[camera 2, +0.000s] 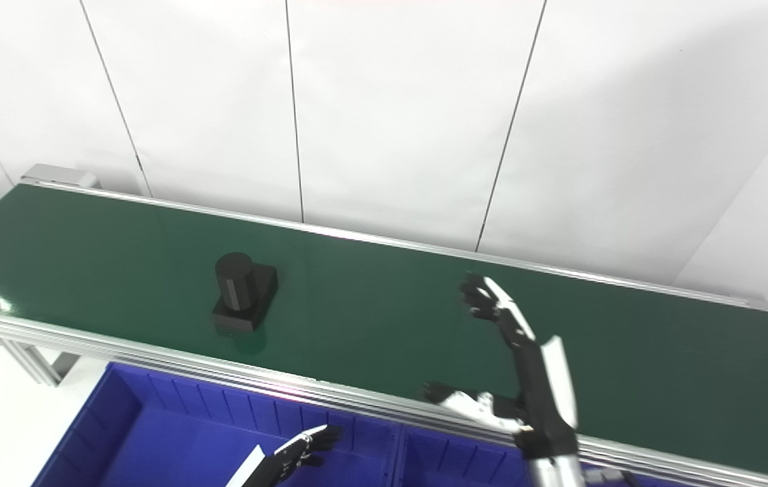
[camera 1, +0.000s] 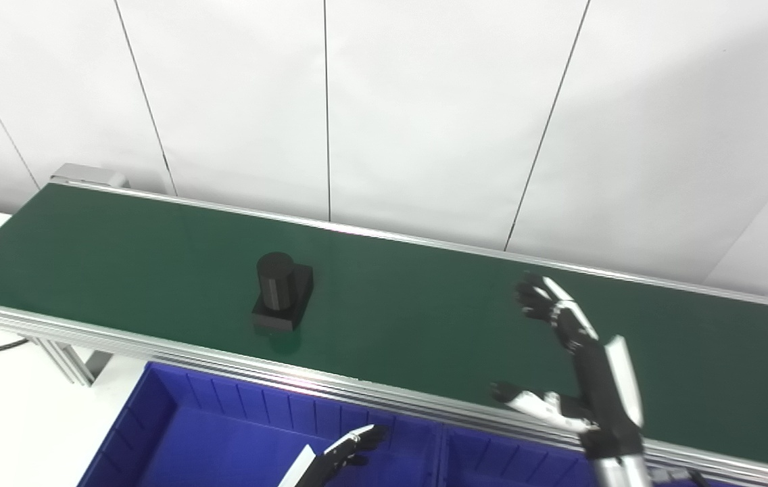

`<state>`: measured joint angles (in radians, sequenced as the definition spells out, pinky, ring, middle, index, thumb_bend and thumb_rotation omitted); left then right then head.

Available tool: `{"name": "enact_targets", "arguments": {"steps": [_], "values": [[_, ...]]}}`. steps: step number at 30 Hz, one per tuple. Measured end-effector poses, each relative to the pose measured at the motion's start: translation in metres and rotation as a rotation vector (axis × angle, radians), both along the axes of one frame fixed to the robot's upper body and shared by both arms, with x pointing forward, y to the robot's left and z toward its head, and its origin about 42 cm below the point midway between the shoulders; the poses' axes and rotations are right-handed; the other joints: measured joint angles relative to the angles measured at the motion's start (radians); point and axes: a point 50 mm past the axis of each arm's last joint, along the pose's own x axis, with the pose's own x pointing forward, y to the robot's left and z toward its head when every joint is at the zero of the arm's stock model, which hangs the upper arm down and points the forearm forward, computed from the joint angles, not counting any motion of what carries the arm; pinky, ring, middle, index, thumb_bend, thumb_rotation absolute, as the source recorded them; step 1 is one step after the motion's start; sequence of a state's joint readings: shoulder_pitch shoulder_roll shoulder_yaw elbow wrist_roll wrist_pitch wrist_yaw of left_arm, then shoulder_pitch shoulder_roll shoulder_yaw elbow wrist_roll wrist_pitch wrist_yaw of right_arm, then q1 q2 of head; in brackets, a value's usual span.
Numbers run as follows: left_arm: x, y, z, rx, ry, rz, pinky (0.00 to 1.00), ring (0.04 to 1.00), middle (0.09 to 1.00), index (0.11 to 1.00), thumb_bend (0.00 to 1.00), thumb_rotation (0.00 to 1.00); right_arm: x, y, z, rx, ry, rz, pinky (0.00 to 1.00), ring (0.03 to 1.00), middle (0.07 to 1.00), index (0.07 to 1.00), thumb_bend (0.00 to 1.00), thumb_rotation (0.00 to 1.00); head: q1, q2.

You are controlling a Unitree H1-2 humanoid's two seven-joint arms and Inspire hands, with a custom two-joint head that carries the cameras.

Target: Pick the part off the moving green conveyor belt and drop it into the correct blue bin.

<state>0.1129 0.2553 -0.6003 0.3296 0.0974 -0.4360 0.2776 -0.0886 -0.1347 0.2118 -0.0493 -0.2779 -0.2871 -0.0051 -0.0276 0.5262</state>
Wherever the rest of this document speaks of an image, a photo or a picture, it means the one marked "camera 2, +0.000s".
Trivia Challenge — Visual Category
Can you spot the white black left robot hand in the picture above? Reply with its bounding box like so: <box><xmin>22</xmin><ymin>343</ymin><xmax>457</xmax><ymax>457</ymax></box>
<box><xmin>225</xmin><ymin>425</ymin><xmax>343</xmax><ymax>487</ymax></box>

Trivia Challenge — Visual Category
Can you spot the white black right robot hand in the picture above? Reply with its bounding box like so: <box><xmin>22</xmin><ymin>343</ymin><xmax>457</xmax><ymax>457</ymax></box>
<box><xmin>423</xmin><ymin>272</ymin><xmax>581</xmax><ymax>461</ymax></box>

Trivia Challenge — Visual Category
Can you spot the black block with cylinder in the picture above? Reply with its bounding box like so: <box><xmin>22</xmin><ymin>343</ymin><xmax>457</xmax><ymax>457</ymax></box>
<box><xmin>212</xmin><ymin>252</ymin><xmax>279</xmax><ymax>332</ymax></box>

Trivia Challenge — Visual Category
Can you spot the blue plastic bin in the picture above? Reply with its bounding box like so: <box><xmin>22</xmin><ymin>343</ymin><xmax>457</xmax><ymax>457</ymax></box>
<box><xmin>398</xmin><ymin>426</ymin><xmax>669</xmax><ymax>487</ymax></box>
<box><xmin>31</xmin><ymin>362</ymin><xmax>402</xmax><ymax>487</ymax></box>

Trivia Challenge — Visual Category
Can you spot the green conveyor belt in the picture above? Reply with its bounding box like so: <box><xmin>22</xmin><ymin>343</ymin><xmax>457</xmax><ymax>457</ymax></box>
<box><xmin>0</xmin><ymin>177</ymin><xmax>768</xmax><ymax>487</ymax></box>
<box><xmin>0</xmin><ymin>184</ymin><xmax>768</xmax><ymax>484</ymax></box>

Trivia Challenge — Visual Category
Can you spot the aluminium conveyor leg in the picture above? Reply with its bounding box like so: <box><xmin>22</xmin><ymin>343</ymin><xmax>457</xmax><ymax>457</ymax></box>
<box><xmin>0</xmin><ymin>337</ymin><xmax>80</xmax><ymax>387</ymax></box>

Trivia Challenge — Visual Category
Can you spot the grey conveyor motor housing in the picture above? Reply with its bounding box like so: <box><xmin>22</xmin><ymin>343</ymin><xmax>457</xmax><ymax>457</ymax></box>
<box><xmin>21</xmin><ymin>164</ymin><xmax>101</xmax><ymax>191</ymax></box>

